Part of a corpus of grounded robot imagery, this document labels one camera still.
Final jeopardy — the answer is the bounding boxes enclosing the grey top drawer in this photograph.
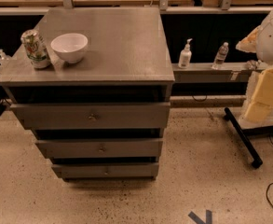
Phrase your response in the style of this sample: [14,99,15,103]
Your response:
[11,102,170,130]

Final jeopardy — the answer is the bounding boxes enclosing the grey drawer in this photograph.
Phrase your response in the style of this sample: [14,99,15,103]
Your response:
[11,102,170,130]
[36,138,163,159]
[51,163,158,179]

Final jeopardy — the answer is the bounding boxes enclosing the grey middle drawer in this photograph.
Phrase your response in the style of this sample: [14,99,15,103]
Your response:
[36,138,163,159]

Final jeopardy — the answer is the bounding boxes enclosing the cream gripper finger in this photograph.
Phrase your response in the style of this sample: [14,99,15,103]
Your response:
[236,26,259,53]

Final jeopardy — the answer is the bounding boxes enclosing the clear plastic water bottle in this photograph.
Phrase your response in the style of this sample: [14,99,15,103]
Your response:
[212,42,229,69]

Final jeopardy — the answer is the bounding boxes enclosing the white ceramic bowl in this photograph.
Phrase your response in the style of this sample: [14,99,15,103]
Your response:
[50,33,89,63]

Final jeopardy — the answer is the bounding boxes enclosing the grey bottom drawer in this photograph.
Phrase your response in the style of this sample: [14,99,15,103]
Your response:
[51,163,158,179]

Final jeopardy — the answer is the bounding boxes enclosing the grey drawer cabinet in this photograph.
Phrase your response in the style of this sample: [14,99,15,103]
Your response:
[0,7,176,182]

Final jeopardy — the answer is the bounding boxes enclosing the crumpled clear plastic wrap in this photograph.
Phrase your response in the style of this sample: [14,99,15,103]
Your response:
[246,60,262,70]

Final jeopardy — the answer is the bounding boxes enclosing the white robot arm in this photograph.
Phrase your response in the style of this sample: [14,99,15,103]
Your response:
[236,8,273,64]

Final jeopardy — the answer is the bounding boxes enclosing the white lotion pump bottle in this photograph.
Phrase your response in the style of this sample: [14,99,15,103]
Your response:
[178,38,192,68]

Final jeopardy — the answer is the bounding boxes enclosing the clear sanitizer pump bottle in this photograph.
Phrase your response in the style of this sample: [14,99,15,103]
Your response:
[0,49,11,65]

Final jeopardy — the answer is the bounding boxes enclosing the green white soda can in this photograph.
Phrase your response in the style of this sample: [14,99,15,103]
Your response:
[20,29,51,69]

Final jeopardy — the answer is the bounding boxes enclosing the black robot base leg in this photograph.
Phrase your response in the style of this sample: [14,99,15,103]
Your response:
[224,107,263,169]

